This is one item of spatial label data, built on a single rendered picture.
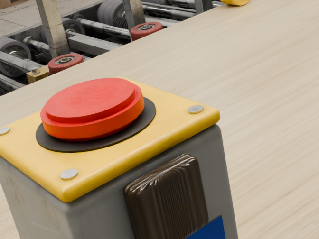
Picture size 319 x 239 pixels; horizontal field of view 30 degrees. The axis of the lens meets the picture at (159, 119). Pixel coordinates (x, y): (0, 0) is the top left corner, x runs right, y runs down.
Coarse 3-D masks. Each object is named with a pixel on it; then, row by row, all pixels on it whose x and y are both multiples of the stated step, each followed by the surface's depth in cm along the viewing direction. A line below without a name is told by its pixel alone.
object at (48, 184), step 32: (160, 96) 24; (0, 128) 24; (32, 128) 24; (128, 128) 22; (160, 128) 22; (192, 128) 22; (0, 160) 24; (32, 160) 21; (64, 160) 21; (96, 160) 20; (128, 160) 20; (160, 160) 21; (224, 160) 23; (32, 192) 22; (64, 192) 19; (96, 192) 20; (224, 192) 24; (32, 224) 23; (64, 224) 20; (96, 224) 20; (128, 224) 21; (224, 224) 24
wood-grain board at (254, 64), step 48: (288, 0) 144; (144, 48) 132; (192, 48) 126; (240, 48) 121; (288, 48) 116; (0, 96) 122; (48, 96) 117; (192, 96) 104; (240, 96) 100; (288, 96) 96; (240, 144) 85; (288, 144) 83; (0, 192) 86; (240, 192) 74; (288, 192) 72
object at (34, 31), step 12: (216, 0) 235; (72, 12) 200; (84, 12) 202; (144, 12) 217; (36, 24) 195; (12, 36) 189; (36, 36) 194; (96, 36) 208; (108, 36) 210; (36, 60) 196
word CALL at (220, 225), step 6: (210, 222) 23; (216, 222) 24; (222, 222) 24; (204, 228) 23; (210, 228) 24; (216, 228) 24; (222, 228) 24; (192, 234) 23; (198, 234) 23; (204, 234) 23; (210, 234) 24; (216, 234) 24; (222, 234) 24
